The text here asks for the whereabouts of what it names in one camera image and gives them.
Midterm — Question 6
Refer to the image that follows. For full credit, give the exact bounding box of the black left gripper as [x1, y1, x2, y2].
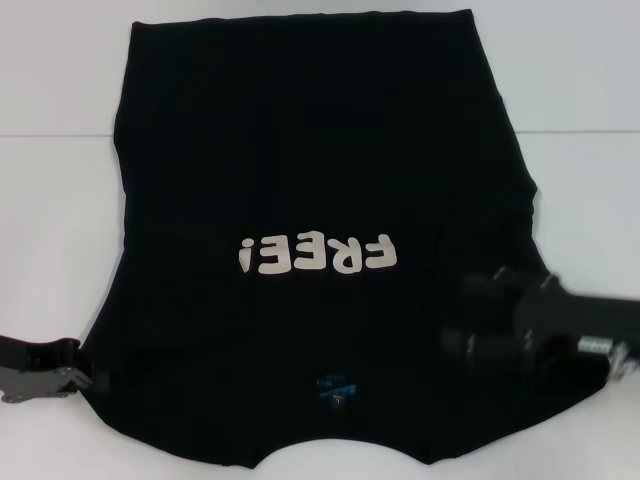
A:
[0, 337, 109, 407]

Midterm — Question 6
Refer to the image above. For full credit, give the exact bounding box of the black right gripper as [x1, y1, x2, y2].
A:
[441, 266, 640, 387]

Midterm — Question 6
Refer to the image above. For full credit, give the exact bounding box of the black shirt with FREE print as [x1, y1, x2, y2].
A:
[79, 7, 615, 454]

